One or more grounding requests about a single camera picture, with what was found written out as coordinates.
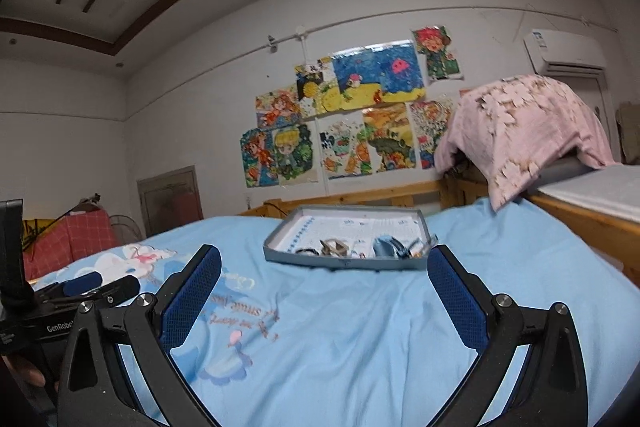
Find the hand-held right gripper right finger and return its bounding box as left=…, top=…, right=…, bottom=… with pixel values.
left=426, top=244, right=590, bottom=427

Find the red checked cloth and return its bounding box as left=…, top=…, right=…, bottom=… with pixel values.
left=22, top=209, right=121, bottom=280

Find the grey box lid tray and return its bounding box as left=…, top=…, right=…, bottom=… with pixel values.
left=263, top=205, right=433, bottom=272

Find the blue printed blanket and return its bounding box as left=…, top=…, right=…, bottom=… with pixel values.
left=25, top=197, right=640, bottom=427

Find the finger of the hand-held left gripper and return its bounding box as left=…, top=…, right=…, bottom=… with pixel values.
left=34, top=271, right=104, bottom=299
left=50, top=275, right=142, bottom=309

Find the grey wall hatch door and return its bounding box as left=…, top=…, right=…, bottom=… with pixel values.
left=136, top=165, right=204, bottom=238

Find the yellow bag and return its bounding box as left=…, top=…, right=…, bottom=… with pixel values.
left=22, top=218, right=51, bottom=253

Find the pink floral blanket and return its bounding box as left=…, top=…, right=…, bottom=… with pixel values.
left=434, top=74, right=618, bottom=212

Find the wooden bed frame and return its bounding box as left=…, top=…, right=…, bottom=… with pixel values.
left=240, top=179, right=640, bottom=288

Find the blue grey pouch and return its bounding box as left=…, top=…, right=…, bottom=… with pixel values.
left=372, top=234, right=407, bottom=260

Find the round wire fan guard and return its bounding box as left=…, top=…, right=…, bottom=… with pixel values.
left=107, top=214, right=144, bottom=249

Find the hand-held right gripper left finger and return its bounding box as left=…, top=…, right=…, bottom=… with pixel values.
left=56, top=244, right=223, bottom=427

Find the thin black stand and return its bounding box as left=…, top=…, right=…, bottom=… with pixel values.
left=22, top=193, right=102, bottom=253

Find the white air conditioner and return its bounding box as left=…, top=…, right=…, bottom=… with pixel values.
left=523, top=28, right=608, bottom=75

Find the person's left hand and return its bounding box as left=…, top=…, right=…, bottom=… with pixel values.
left=0, top=354, right=61, bottom=394

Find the white wall cable conduit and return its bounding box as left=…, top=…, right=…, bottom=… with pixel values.
left=267, top=23, right=313, bottom=70

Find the group of colourful wall drawings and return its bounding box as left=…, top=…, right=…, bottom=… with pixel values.
left=240, top=25, right=463, bottom=188

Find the white foam mattress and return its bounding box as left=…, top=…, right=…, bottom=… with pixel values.
left=530, top=164, right=640, bottom=224

